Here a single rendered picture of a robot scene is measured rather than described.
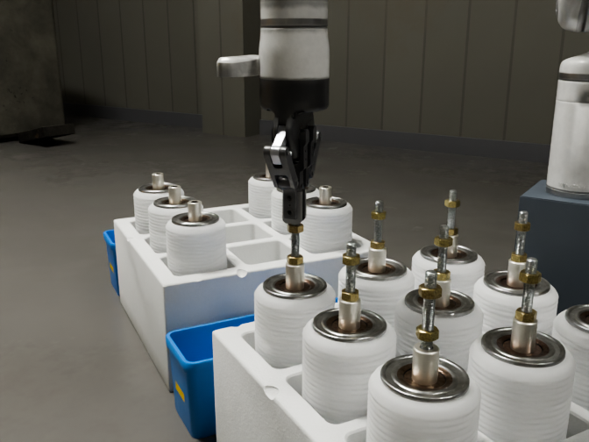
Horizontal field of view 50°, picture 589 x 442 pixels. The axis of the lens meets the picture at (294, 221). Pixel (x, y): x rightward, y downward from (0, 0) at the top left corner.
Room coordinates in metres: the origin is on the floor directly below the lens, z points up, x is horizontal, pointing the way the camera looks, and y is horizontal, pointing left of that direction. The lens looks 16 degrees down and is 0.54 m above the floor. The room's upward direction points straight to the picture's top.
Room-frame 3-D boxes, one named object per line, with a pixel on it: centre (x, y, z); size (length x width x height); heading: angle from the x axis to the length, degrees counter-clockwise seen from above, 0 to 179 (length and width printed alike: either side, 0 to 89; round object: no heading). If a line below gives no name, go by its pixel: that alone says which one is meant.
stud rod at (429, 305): (0.49, -0.11, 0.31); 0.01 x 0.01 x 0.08
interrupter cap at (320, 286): (0.70, 0.00, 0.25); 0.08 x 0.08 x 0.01
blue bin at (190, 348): (0.86, 0.03, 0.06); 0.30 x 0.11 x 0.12; 117
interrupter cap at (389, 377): (0.49, -0.11, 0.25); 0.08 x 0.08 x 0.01
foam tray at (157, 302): (1.13, 0.10, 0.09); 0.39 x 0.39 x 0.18; 26
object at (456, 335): (0.65, -0.16, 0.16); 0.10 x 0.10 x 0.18
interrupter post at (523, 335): (0.54, -0.22, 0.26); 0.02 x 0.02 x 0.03
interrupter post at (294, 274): (0.70, 0.00, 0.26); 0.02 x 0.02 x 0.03
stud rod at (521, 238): (0.70, -0.26, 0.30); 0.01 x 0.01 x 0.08
